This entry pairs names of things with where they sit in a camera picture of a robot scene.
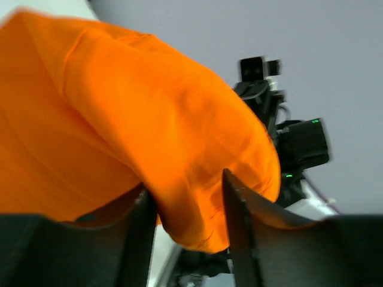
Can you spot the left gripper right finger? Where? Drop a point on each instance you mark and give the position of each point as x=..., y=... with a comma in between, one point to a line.
x=271, y=246

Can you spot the orange bucket hat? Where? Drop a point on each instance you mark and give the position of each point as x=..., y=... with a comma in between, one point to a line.
x=90, y=110

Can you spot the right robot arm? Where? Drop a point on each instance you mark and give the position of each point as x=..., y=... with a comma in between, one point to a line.
x=301, y=144

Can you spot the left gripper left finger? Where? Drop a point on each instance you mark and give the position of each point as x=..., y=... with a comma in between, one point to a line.
x=109, y=247

